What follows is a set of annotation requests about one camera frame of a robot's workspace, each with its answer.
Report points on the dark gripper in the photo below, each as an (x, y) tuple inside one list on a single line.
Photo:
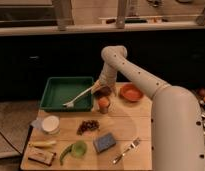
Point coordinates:
[(101, 90)]

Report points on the orange apple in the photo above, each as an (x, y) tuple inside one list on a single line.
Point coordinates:
[(103, 102)]

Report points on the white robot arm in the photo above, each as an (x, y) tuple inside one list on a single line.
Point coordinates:
[(177, 131)]

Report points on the metal cup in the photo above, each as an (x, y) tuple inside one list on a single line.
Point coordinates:
[(103, 110)]

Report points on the orange bowl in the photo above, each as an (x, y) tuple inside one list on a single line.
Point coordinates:
[(130, 92)]

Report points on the dark grape bunch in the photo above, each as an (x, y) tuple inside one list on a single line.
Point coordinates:
[(89, 125)]

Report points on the green plastic tray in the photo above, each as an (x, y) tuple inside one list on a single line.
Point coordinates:
[(59, 90)]

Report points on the blue sponge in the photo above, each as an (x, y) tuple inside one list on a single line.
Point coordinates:
[(104, 142)]

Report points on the white round container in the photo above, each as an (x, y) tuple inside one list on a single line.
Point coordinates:
[(50, 124)]

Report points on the green pepper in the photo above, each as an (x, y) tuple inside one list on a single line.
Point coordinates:
[(64, 153)]

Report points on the yellow corn cob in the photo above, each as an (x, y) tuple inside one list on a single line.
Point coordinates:
[(42, 144)]

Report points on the brown wooden block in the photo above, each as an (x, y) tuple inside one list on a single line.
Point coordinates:
[(41, 156)]

